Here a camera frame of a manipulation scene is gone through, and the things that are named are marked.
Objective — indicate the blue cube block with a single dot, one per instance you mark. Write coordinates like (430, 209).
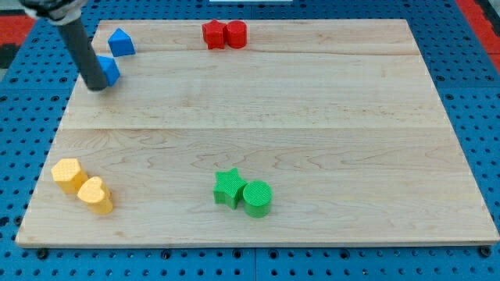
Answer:
(110, 69)

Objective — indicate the wooden board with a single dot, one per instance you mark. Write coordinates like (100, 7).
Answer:
(340, 117)

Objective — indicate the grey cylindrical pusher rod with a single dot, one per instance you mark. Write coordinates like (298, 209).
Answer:
(78, 44)

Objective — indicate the green star block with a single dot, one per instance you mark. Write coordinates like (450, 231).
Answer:
(228, 188)

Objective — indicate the green cylinder block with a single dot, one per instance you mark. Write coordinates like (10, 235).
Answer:
(257, 196)

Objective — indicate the blue triangular block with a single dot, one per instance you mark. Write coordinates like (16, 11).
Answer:
(121, 44)

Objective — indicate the red cylinder block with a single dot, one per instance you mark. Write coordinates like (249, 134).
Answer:
(236, 32)

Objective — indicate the red star block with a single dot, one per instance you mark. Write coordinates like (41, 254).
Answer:
(214, 34)

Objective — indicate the yellow hexagon block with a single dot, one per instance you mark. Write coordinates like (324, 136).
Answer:
(69, 175)

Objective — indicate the yellow heart block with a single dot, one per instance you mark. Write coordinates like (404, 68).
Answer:
(96, 196)

